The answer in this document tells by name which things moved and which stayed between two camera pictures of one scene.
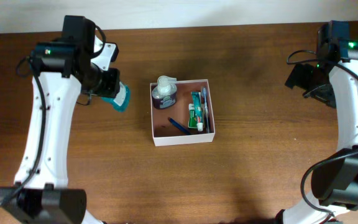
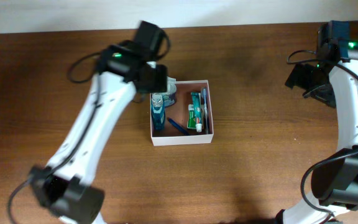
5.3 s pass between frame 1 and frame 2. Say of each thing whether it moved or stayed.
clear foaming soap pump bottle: stayed
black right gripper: stayed
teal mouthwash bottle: moved
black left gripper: moved
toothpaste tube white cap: stayed
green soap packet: stayed
